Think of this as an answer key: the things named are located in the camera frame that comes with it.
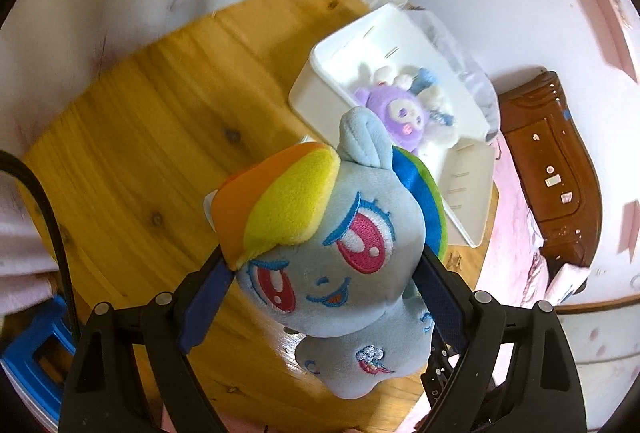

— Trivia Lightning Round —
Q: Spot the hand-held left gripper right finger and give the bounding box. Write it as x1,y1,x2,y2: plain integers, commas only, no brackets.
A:
412,245,588,433

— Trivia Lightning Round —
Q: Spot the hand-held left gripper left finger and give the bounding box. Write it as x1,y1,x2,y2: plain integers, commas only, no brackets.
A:
59,245,236,433

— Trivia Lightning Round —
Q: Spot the blue rainbow pony plush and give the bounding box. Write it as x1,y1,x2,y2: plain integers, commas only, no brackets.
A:
202,107,451,401

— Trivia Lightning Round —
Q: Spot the white plastic storage box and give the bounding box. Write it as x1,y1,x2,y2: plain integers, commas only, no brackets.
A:
288,5,497,248

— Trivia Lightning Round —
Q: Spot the pink bed blanket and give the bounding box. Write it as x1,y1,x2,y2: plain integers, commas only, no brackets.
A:
400,140,556,433

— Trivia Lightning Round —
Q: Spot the white pillow with blue print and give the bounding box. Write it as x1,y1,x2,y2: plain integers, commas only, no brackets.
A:
545,263,591,301

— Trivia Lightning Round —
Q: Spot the blue plastic stool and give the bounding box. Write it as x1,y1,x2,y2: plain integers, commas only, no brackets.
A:
0,295,78,429

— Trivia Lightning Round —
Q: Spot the brown wooden headboard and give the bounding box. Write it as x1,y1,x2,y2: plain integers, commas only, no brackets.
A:
500,70,601,271

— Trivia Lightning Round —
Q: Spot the purple round plush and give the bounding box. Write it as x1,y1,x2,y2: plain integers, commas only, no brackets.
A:
352,80,431,154

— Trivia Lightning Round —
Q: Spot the white and blue plush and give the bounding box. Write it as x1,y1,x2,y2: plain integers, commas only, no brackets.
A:
375,65,461,148

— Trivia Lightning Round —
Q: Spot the thick black cable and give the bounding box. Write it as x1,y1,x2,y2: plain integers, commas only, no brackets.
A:
0,150,81,339

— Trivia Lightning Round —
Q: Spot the short pink wall shelf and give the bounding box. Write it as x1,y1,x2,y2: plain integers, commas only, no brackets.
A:
620,200,640,255

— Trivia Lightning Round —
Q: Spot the long pink wall shelf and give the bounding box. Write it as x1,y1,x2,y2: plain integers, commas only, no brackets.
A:
542,0,640,86

